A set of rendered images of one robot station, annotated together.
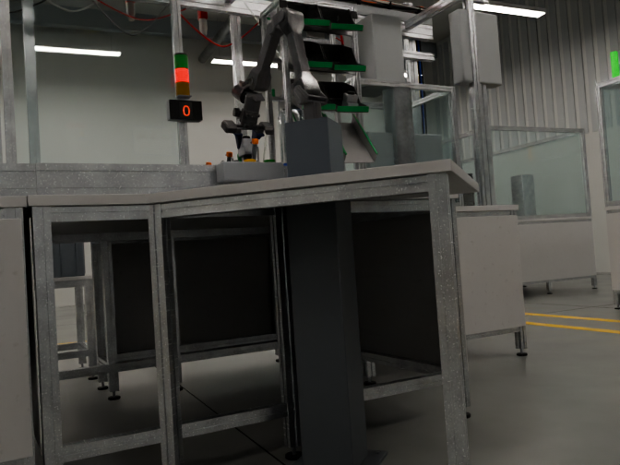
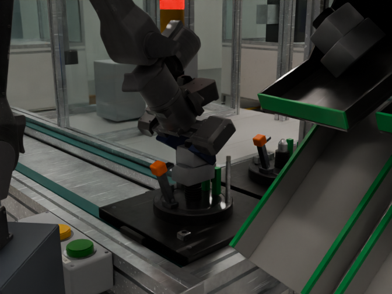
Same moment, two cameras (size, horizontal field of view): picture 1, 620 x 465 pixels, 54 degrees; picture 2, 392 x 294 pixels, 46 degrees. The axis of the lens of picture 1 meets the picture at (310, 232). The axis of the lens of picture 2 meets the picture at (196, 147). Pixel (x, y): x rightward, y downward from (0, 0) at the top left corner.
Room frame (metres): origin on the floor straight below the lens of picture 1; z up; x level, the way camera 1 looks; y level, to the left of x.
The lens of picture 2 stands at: (2.02, -0.52, 1.30)
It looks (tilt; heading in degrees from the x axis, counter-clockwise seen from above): 16 degrees down; 76
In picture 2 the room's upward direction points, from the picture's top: straight up
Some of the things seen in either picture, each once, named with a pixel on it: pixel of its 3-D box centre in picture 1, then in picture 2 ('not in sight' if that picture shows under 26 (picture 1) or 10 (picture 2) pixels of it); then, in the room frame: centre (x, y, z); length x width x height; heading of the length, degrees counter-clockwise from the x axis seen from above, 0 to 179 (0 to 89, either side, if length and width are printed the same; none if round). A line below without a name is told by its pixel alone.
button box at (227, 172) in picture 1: (250, 172); (59, 252); (1.98, 0.18, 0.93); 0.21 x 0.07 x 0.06; 118
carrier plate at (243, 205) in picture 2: not in sight; (192, 213); (2.21, 0.21, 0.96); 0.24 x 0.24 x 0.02; 28
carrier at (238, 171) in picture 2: not in sight; (282, 156); (2.43, 0.33, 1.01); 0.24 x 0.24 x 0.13; 28
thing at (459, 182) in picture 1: (323, 193); not in sight; (1.95, -0.05, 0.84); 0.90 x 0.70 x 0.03; 69
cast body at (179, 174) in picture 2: (245, 147); (197, 158); (2.22, 0.21, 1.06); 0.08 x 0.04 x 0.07; 29
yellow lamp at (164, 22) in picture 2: (183, 89); (172, 22); (2.22, 0.43, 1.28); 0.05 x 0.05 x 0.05
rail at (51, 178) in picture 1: (187, 180); (44, 214); (1.94, 0.38, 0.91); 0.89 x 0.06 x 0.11; 118
